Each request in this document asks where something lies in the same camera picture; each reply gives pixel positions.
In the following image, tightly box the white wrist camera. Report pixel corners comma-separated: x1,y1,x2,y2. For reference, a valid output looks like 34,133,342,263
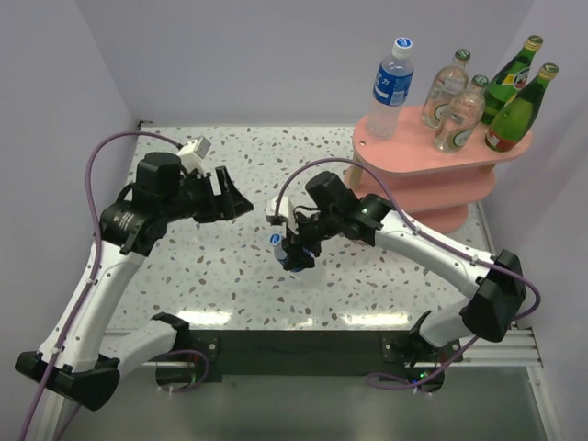
176,136,210,175
266,197,298,233

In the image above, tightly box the pink three-tier shelf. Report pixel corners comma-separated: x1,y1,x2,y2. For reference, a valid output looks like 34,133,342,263
352,106,532,233

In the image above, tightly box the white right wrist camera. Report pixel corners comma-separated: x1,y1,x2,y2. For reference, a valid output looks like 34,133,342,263
266,197,298,233

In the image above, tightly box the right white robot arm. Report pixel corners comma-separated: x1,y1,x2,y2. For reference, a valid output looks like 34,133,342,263
266,172,526,363

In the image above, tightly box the blue label water bottle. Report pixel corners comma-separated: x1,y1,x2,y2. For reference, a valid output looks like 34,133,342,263
366,37,414,140
269,233,323,286

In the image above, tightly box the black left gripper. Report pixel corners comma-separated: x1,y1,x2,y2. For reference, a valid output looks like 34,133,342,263
162,164,254,222

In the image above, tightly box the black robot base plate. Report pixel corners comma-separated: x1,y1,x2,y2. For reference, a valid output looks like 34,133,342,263
155,330,463,389

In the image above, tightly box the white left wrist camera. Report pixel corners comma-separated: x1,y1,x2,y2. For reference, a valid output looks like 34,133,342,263
176,136,210,175

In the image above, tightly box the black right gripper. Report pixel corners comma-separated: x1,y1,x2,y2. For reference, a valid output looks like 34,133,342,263
282,209,341,270

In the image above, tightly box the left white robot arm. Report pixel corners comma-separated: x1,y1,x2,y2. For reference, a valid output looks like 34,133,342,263
16,153,254,411

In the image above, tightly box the clear Chang glass bottle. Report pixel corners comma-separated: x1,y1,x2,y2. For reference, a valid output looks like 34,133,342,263
421,49,471,129
434,74,489,153

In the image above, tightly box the green glass bottle gold cap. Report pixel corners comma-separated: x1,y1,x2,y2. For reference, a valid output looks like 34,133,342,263
481,35,543,125

